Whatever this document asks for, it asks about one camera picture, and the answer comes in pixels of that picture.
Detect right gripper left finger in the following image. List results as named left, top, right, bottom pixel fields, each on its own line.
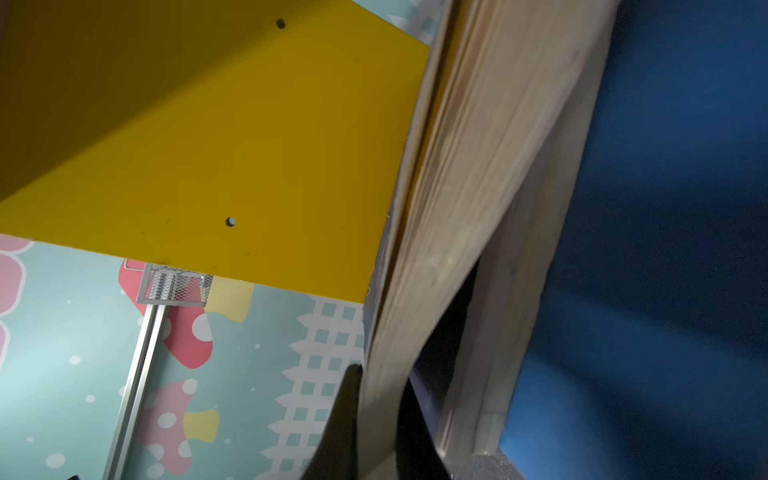
left=301, top=364, right=363, bottom=480

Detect white wire wall basket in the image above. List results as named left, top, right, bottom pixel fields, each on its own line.
left=137, top=264, right=214, bottom=307

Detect dark blue bagua cover book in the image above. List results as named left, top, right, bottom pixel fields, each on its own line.
left=435, top=28, right=612, bottom=465

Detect yellow bookshelf pink blue shelves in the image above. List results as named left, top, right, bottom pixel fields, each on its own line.
left=1, top=1, right=767, bottom=479

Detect dark blue Sunzi label book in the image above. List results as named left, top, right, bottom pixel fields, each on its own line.
left=357, top=1, right=616, bottom=479

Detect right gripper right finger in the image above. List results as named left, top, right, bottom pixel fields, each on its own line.
left=395, top=382, right=451, bottom=480

